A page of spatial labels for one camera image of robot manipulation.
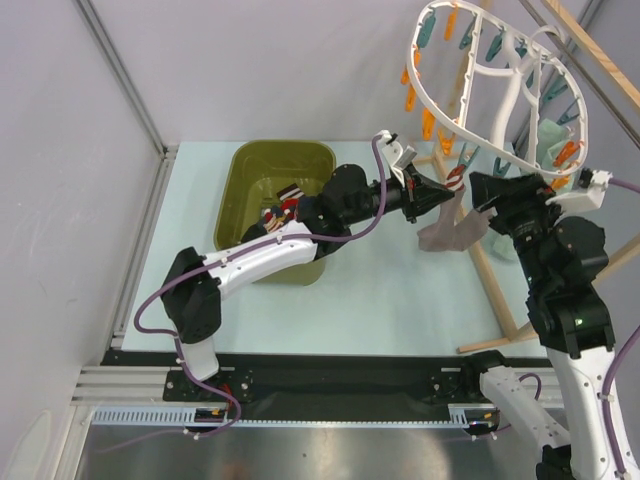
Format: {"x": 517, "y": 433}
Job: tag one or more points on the grey beige sock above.
{"x": 472, "y": 228}
{"x": 432, "y": 237}

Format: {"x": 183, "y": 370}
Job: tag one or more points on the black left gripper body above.
{"x": 407, "y": 194}

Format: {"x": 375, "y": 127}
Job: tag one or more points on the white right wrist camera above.
{"x": 587, "y": 196}

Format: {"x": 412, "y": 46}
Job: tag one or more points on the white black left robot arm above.
{"x": 196, "y": 284}

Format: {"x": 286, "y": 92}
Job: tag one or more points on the black sock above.
{"x": 254, "y": 232}

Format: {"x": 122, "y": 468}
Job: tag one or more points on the aluminium frame post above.
{"x": 119, "y": 70}

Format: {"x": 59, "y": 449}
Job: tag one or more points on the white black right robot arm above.
{"x": 561, "y": 253}

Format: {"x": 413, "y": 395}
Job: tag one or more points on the white slotted cable duct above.
{"x": 203, "y": 417}

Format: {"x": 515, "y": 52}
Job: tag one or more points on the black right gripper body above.
{"x": 507, "y": 201}

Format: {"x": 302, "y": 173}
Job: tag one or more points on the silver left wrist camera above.
{"x": 396, "y": 155}

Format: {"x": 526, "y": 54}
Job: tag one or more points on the mustard yellow striped sock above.
{"x": 291, "y": 192}

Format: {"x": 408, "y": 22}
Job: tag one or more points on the white round clip hanger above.
{"x": 478, "y": 79}

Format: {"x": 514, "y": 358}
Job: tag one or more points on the wooden hanger stand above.
{"x": 575, "y": 175}

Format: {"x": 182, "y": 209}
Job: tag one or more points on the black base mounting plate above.
{"x": 261, "y": 381}

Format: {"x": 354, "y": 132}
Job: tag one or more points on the olive green plastic basket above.
{"x": 258, "y": 171}

